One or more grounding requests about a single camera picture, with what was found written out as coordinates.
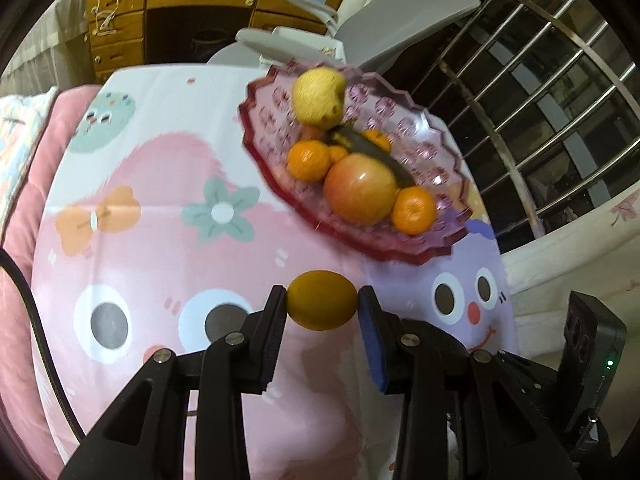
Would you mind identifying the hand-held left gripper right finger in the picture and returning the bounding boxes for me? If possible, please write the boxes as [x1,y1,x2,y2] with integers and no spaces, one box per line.
[358,285,583,480]

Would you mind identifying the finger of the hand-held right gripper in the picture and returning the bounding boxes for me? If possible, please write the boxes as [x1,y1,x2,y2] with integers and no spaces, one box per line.
[492,350,571,433]

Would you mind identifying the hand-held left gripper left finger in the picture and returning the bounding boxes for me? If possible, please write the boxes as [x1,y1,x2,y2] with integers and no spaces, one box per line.
[59,285,288,480]

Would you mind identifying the yellowish tangerine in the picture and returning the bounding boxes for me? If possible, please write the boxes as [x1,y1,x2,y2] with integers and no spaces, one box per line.
[286,270,360,332]

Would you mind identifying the large orange grapefruit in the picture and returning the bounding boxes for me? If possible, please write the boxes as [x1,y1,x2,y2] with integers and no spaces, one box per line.
[322,152,399,226]

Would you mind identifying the pink glass fruit bowl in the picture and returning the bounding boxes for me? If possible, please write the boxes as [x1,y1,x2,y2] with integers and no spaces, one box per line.
[237,58,476,266]

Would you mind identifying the large yellow citrus fruit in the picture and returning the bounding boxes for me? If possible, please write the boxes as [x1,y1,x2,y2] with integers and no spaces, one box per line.
[291,66,348,130]

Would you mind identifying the white printed bedsheet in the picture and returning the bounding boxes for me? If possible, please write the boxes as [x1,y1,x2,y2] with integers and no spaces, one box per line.
[500,157,640,361]

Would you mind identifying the cartoon printed tablecloth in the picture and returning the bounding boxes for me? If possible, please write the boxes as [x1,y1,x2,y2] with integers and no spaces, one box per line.
[30,62,516,480]

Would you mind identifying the dark overripe banana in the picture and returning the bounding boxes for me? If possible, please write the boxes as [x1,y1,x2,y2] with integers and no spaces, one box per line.
[325,127,415,188]

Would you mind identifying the metal window grille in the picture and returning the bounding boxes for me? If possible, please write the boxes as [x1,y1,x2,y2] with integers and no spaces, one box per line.
[430,0,640,256]

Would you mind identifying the pink cushion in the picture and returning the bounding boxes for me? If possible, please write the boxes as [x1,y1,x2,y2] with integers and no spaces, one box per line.
[0,85,103,466]

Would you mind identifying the grey chair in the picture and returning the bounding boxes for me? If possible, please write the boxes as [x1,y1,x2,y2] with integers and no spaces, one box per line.
[206,0,508,73]

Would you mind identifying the floral quilt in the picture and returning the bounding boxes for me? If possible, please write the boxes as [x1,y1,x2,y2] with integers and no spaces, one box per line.
[0,86,58,231]

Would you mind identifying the wooden desk with drawers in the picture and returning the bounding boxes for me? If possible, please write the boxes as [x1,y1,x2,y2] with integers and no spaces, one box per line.
[86,0,351,86]

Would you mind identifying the black cable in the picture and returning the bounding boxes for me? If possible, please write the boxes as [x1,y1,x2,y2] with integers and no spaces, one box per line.
[0,249,83,445]

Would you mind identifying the white cord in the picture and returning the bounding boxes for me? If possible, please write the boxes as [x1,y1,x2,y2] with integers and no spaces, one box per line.
[92,0,131,36]

